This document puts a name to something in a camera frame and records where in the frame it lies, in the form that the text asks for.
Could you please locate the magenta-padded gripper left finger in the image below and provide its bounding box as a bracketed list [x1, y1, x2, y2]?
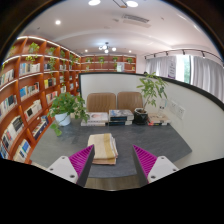
[45, 143, 96, 188]

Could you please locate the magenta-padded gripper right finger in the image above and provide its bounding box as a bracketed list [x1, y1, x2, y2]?
[131, 143, 180, 188]

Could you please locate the yellow striped towel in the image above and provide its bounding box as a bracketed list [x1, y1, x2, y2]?
[87, 132, 120, 166]

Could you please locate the leafy plant in white pot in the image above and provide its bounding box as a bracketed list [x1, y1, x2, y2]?
[46, 91, 90, 137]

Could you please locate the small stack of booklets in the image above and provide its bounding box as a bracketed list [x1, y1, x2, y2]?
[147, 112, 172, 127]

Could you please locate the white thick book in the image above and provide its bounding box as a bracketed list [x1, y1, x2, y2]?
[80, 119, 107, 128]

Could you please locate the tall plant in black pot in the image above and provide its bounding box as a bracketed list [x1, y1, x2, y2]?
[133, 71, 169, 126]

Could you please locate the dark blue book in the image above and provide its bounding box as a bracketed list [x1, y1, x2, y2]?
[107, 119, 134, 127]

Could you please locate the orange bookshelf unit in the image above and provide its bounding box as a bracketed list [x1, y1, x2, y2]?
[0, 35, 138, 164]

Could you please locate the tan padded chair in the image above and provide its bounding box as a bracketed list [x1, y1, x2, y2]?
[116, 91, 145, 113]
[85, 92, 118, 114]

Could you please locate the white hanging banner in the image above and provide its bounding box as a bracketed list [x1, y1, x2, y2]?
[167, 55, 177, 80]

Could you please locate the white curtain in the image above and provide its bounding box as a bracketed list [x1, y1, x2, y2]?
[144, 54, 224, 103]

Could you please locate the white poster on shelf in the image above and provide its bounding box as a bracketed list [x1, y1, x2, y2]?
[116, 61, 125, 73]

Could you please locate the round bulb chandelier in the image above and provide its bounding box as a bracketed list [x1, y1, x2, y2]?
[97, 41, 118, 54]

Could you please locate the ceiling air vent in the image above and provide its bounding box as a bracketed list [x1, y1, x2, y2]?
[120, 13, 151, 28]

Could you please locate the white wall socket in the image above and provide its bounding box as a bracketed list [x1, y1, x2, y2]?
[169, 99, 178, 114]
[175, 104, 186, 121]

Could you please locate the black track light rail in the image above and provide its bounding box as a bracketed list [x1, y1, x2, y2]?
[143, 48, 223, 63]

